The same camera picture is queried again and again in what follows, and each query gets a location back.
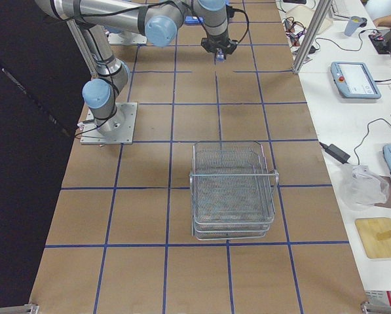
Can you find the wooden cutting board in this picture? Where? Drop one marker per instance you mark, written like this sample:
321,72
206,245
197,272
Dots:
375,235

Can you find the blue grey cup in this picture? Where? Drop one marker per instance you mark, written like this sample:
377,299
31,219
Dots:
352,25

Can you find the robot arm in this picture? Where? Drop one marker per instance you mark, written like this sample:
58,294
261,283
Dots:
158,22
215,23

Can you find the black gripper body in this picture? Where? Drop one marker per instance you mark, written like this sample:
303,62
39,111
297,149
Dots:
219,46

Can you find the person forearm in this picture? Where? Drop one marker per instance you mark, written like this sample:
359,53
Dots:
388,18

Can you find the beige tray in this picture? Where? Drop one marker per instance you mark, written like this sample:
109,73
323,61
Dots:
304,14

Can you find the far teach pendant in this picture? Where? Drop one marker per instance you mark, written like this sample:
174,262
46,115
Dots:
354,81

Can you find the black power adapter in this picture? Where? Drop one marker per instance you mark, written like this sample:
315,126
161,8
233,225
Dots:
338,154

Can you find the aluminium frame post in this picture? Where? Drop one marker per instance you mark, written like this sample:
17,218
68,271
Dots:
314,26

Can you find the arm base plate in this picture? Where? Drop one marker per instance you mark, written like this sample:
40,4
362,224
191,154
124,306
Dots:
117,130

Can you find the clear plastic bag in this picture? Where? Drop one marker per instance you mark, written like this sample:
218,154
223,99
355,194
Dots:
361,187

